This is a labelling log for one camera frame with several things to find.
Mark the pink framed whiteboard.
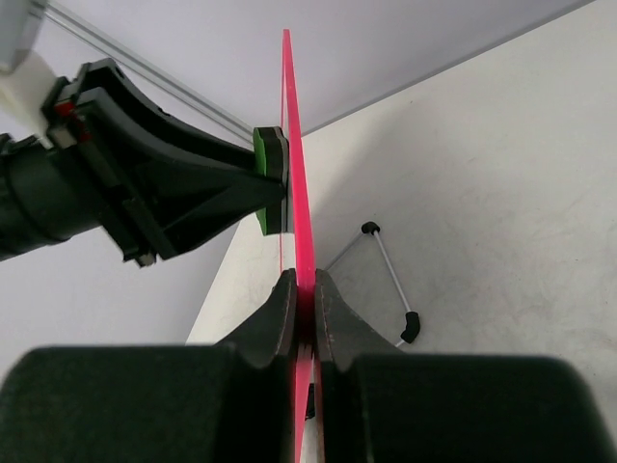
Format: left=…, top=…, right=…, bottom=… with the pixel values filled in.
left=281, top=29, right=316, bottom=462

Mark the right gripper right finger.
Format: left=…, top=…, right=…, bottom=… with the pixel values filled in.
left=314, top=269, right=402, bottom=371

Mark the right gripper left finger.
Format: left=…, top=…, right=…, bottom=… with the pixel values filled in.
left=215, top=269, right=297, bottom=368

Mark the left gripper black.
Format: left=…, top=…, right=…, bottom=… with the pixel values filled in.
left=40, top=58, right=284, bottom=265

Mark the whiteboard wire stand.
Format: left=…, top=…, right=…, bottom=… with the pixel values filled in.
left=325, top=221, right=421, bottom=347

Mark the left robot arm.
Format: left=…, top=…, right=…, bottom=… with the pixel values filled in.
left=1, top=55, right=290, bottom=266

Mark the green whiteboard eraser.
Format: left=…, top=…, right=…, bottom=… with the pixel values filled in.
left=253, top=126, right=293, bottom=235

